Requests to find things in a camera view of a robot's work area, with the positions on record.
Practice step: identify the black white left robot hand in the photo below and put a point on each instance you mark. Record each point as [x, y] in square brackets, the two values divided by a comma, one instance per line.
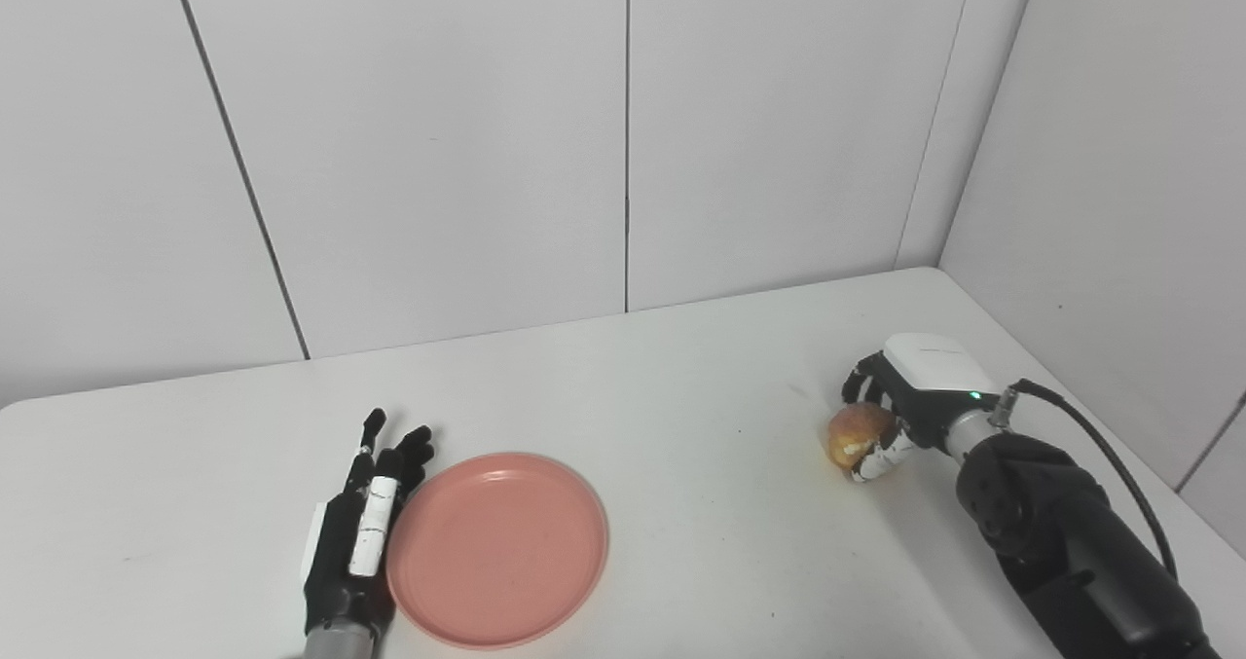
[341, 562]

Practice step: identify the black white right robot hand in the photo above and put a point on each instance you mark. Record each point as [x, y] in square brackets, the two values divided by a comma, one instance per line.
[925, 386]

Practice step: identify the golden cream puff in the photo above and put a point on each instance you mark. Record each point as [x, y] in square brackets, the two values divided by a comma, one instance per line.
[855, 435]

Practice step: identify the pink round plate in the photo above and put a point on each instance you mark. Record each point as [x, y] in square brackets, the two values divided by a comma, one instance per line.
[496, 550]

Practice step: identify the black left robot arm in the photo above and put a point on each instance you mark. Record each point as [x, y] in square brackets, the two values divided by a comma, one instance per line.
[336, 642]

